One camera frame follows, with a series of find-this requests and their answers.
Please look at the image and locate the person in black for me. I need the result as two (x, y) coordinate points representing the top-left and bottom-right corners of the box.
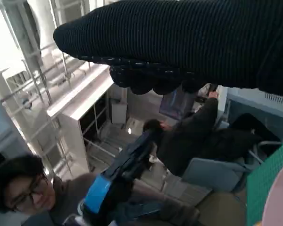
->
(142, 93), (281, 176)

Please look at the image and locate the grey office chair solid seat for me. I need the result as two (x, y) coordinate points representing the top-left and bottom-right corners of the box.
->
(181, 140), (283, 193)

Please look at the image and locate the open laptop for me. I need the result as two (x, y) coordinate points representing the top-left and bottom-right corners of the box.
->
(159, 88), (199, 121)

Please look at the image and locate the green cutting mat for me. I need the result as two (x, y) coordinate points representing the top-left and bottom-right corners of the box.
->
(246, 141), (283, 226)

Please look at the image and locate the person in beige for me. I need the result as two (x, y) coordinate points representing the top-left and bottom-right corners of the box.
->
(0, 154), (203, 226)

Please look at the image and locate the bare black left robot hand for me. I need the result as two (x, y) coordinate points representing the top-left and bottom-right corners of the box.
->
(81, 128), (165, 226)

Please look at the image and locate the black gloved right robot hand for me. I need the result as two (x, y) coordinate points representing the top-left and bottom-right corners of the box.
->
(53, 0), (283, 97)

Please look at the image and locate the white open shelf unit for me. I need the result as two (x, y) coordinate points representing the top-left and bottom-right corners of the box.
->
(47, 65), (128, 175)

